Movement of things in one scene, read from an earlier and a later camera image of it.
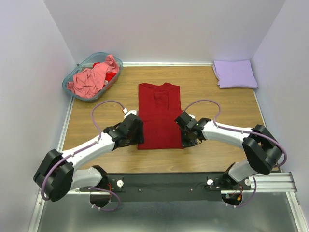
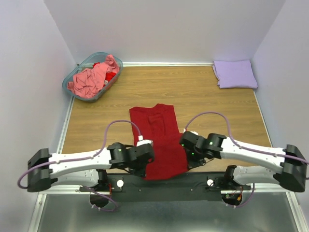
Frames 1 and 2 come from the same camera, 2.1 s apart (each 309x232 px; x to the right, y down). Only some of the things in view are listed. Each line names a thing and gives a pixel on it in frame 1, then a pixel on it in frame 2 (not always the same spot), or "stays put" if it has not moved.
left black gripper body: x=137 y=137 to x=138 y=169
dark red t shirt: x=159 y=105 to x=158 y=123
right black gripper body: x=187 y=139 to x=193 y=157
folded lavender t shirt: x=237 y=74 stays put
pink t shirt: x=87 y=83 stays put
